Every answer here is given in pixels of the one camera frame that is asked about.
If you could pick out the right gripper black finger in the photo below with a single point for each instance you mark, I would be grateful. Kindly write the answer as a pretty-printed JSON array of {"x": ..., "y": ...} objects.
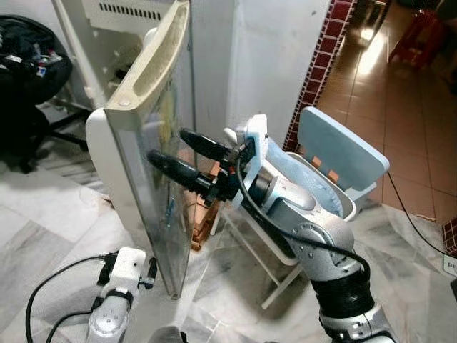
[
  {"x": 178, "y": 171},
  {"x": 207, "y": 144}
]

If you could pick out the silver fridge door cream trim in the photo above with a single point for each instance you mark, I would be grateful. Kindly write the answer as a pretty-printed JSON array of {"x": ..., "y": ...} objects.
[{"x": 153, "y": 64}]

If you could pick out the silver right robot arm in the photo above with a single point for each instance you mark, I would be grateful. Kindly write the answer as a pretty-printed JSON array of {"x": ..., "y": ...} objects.
[{"x": 321, "y": 243}]

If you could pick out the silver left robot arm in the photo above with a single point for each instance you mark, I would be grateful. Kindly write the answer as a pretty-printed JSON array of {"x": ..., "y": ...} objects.
[{"x": 111, "y": 318}]

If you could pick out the small grey fridge body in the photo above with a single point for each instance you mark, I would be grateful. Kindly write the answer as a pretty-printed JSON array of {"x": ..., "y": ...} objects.
[{"x": 107, "y": 43}]

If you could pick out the small blue door sticker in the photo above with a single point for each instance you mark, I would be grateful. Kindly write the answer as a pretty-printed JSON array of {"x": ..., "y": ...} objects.
[{"x": 170, "y": 211}]

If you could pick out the orange brick stack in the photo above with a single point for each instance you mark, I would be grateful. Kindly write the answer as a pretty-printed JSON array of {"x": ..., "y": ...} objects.
[{"x": 203, "y": 221}]

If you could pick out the robot leg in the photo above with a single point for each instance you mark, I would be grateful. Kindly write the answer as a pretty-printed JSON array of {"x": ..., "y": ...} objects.
[{"x": 166, "y": 336}]

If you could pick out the white light blue chair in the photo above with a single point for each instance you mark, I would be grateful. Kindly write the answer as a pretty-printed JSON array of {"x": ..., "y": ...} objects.
[{"x": 343, "y": 153}]

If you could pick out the red brick tile column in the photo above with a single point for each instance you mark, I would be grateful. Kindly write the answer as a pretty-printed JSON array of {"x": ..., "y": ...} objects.
[{"x": 321, "y": 57}]

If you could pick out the black swivel chair base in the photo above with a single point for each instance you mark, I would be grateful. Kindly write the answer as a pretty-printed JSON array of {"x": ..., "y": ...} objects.
[{"x": 28, "y": 136}]

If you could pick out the red plastic stool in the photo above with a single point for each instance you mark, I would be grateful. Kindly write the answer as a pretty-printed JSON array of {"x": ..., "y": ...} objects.
[{"x": 420, "y": 36}]

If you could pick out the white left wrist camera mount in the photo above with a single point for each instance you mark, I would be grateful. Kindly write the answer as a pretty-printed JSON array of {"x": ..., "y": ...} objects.
[{"x": 127, "y": 268}]

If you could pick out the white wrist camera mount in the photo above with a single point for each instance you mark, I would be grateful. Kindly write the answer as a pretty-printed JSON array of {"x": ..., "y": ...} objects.
[
  {"x": 255, "y": 143},
  {"x": 127, "y": 268}
]

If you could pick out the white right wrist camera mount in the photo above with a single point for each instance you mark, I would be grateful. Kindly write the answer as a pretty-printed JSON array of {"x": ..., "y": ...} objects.
[{"x": 255, "y": 143}]

